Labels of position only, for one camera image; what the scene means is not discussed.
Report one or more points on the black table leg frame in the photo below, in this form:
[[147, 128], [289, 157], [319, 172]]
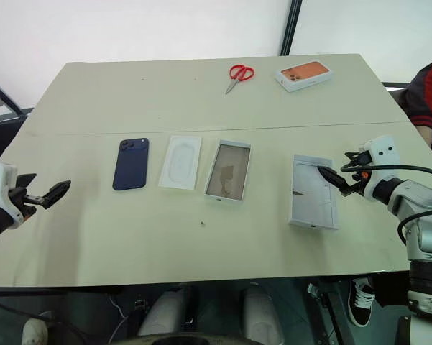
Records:
[[327, 312]]

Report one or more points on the black metal stand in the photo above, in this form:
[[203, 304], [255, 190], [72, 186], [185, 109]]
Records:
[[3, 108]]

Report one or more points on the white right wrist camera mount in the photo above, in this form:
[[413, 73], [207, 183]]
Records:
[[384, 154]]

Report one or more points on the person in black red jacket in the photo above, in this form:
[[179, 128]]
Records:
[[429, 93]]

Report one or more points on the white rounded robot leg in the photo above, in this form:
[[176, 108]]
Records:
[[163, 312], [260, 316]]

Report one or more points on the white moulded tray insert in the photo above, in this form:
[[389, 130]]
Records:
[[179, 162]]

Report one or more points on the dark blue smartphone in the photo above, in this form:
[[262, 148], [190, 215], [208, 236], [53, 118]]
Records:
[[131, 164]]

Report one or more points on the orange phone printed box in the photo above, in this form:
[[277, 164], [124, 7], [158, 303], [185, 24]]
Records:
[[303, 75]]

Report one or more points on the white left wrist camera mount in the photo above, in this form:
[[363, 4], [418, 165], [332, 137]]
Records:
[[0, 176]]

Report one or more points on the white rounded foot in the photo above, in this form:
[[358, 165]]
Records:
[[34, 332]]

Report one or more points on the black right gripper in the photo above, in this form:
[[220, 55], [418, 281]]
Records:
[[363, 179]]

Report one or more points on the open white phone box base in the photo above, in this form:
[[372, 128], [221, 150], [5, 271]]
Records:
[[228, 170]]

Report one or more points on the white box lid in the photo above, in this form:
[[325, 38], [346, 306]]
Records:
[[314, 196]]

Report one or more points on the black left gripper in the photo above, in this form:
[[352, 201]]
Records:
[[19, 201]]

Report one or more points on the dark metal frame post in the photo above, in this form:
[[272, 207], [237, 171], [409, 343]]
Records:
[[290, 27]]

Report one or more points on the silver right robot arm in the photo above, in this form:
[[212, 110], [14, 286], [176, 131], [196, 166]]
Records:
[[420, 201]]

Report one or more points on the black white sneaker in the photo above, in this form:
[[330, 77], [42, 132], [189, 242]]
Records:
[[359, 303]]

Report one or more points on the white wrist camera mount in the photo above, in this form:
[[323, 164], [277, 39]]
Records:
[[384, 154], [0, 176]]

